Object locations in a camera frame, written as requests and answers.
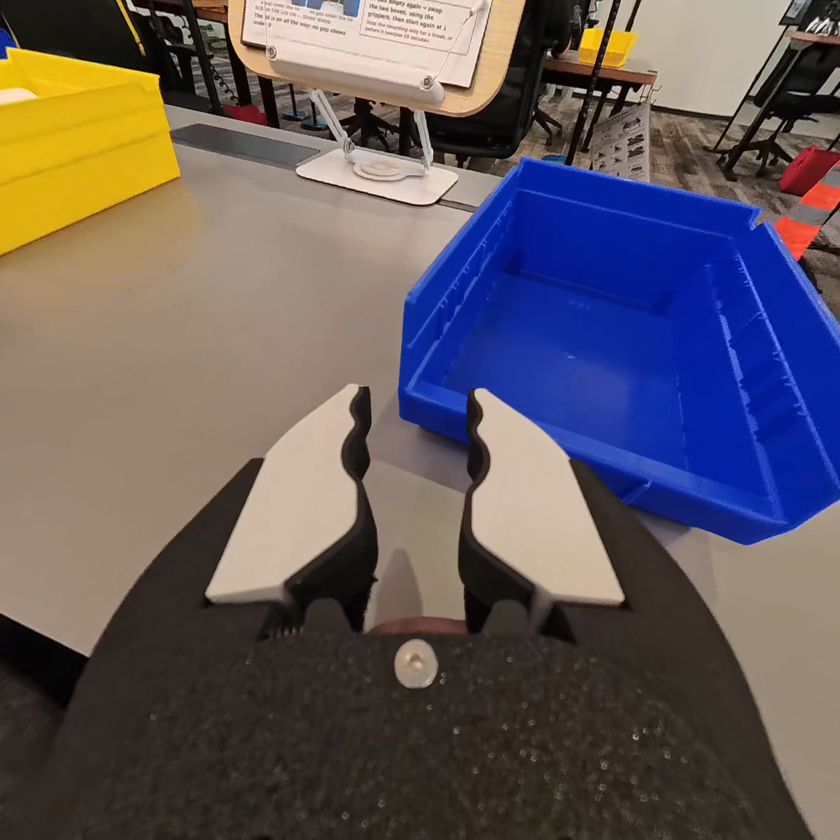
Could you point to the printed paper sheet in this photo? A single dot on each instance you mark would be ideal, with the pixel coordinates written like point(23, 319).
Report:
point(623, 144)

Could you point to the wooden clipboard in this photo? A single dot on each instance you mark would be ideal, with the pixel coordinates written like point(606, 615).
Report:
point(505, 52)

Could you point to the instruction sheet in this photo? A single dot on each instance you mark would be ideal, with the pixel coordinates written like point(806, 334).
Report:
point(394, 26)

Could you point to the orange traffic cone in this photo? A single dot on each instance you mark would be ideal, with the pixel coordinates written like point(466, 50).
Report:
point(804, 223)

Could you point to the yellow plastic bin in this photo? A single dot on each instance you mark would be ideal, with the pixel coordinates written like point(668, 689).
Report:
point(79, 170)
point(607, 47)

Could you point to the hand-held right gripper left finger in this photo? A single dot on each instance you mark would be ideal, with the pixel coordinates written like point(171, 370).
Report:
point(295, 512)

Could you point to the wooden desk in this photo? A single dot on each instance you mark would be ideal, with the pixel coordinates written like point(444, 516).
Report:
point(590, 69)

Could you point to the black office chair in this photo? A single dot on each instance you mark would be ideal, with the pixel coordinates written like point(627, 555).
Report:
point(499, 124)
point(787, 111)

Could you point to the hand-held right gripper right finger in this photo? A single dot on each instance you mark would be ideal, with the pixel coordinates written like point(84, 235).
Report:
point(538, 512)

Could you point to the white plastic bottle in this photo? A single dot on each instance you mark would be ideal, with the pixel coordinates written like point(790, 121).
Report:
point(16, 96)

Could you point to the white document stand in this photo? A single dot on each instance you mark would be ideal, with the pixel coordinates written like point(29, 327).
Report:
point(328, 174)

